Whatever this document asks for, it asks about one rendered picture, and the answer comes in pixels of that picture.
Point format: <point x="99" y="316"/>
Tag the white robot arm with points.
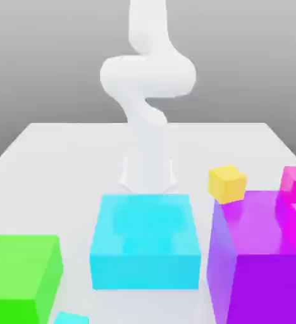
<point x="148" y="73"/>

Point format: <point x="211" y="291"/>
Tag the small yellow cube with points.
<point x="227" y="183"/>

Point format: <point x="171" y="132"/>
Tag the small cyan cube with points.
<point x="70" y="319"/>

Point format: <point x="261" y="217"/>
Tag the large cyan box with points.
<point x="145" y="243"/>

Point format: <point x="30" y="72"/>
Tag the large purple box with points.
<point x="261" y="265"/>

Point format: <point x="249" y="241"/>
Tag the large green box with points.
<point x="16" y="273"/>

